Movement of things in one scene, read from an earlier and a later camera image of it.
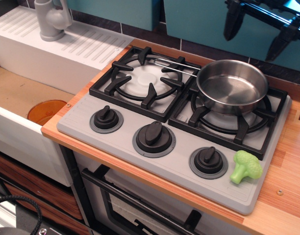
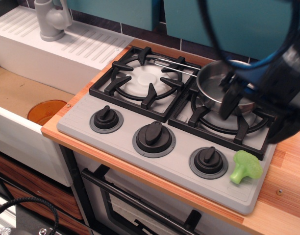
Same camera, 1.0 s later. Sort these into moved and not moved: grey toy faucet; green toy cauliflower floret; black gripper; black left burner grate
Moved: black gripper
Not moved: green toy cauliflower floret; grey toy faucet; black left burner grate
